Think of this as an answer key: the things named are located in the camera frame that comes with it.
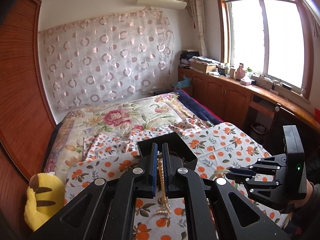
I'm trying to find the window with wooden frame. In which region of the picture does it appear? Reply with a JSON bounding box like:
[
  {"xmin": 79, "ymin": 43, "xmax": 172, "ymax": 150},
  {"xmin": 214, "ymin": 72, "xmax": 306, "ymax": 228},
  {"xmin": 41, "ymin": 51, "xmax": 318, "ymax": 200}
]
[{"xmin": 217, "ymin": 0, "xmax": 314, "ymax": 99}]

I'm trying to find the orange print bed sheet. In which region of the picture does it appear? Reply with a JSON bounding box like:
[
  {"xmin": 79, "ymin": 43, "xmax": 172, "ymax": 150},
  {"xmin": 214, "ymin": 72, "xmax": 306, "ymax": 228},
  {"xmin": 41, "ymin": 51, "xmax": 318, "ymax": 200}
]
[{"xmin": 65, "ymin": 118, "xmax": 268, "ymax": 239}]

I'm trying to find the teal cloth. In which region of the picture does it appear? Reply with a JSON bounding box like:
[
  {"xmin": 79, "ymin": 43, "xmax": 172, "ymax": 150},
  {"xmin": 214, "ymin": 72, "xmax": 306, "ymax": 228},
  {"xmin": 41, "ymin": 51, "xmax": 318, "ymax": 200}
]
[{"xmin": 172, "ymin": 75, "xmax": 192, "ymax": 90}]

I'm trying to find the pink circle pattern curtain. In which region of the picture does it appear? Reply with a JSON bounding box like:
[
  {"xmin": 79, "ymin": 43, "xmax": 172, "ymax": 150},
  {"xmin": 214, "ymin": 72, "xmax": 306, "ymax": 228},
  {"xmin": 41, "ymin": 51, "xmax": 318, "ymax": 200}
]
[{"xmin": 39, "ymin": 8, "xmax": 174, "ymax": 110}]

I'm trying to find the yellow plush toy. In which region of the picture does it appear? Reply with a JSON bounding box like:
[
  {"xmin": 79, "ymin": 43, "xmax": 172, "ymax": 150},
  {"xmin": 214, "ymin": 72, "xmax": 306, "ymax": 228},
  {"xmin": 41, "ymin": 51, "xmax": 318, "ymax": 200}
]
[{"xmin": 24, "ymin": 173, "xmax": 65, "ymax": 231}]

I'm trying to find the person's right hand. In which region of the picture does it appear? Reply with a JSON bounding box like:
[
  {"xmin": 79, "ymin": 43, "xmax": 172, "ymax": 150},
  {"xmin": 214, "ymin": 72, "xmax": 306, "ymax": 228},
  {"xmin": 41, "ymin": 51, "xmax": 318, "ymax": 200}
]
[{"xmin": 304, "ymin": 180, "xmax": 313, "ymax": 204}]

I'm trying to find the pink vase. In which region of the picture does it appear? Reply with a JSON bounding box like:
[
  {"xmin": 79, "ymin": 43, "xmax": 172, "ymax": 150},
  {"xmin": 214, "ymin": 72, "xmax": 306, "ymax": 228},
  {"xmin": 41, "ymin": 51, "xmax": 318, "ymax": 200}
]
[{"xmin": 235, "ymin": 63, "xmax": 246, "ymax": 80}]

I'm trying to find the wooden side cabinet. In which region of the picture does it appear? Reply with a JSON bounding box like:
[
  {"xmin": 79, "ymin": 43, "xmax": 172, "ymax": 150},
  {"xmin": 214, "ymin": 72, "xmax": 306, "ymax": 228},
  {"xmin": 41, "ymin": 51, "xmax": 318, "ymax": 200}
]
[{"xmin": 178, "ymin": 68, "xmax": 319, "ymax": 159}]

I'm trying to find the dark blue blanket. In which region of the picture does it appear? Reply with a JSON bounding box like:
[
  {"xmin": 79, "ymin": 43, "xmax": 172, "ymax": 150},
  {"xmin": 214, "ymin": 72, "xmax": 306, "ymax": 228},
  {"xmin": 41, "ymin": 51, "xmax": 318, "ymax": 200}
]
[{"xmin": 174, "ymin": 89, "xmax": 224, "ymax": 125}]

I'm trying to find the side window curtain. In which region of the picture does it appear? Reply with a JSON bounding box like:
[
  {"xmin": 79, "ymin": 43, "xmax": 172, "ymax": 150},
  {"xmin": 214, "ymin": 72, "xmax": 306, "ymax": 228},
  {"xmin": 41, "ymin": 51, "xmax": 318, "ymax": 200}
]
[{"xmin": 189, "ymin": 0, "xmax": 208, "ymax": 57}]

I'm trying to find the clutter pile on cabinet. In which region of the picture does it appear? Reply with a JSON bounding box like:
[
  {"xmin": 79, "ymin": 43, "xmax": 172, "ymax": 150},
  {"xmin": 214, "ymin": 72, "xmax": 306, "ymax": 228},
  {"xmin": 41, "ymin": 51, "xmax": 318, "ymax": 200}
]
[{"xmin": 179, "ymin": 50, "xmax": 222, "ymax": 70}]

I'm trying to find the wooden wardrobe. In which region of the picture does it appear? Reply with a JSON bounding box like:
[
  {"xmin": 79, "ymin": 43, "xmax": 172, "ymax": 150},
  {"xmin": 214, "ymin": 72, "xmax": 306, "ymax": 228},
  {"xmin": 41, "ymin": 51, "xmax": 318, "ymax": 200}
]
[{"xmin": 1, "ymin": 0, "xmax": 55, "ymax": 239}]

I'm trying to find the floral quilt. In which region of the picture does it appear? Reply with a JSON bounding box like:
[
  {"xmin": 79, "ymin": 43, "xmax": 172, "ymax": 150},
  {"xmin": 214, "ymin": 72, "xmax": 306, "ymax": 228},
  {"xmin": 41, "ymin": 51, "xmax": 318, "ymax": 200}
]
[{"xmin": 44, "ymin": 92, "xmax": 199, "ymax": 176}]

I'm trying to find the cream pearl necklace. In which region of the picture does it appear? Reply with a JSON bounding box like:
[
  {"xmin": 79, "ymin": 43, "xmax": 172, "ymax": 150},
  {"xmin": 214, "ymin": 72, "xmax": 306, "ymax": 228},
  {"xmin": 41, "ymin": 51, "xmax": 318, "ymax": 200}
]
[{"xmin": 156, "ymin": 153, "xmax": 172, "ymax": 215}]

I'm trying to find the black jewelry box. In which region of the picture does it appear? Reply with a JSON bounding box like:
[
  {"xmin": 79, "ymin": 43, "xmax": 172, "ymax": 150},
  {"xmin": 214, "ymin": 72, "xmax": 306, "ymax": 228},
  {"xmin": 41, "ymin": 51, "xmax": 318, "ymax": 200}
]
[{"xmin": 137, "ymin": 132, "xmax": 197, "ymax": 170}]

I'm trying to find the cardboard box on cabinet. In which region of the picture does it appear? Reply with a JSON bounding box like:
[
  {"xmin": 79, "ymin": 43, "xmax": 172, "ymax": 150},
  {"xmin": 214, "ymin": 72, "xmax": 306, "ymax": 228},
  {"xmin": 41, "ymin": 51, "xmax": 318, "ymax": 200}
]
[{"xmin": 190, "ymin": 62, "xmax": 217, "ymax": 74}]

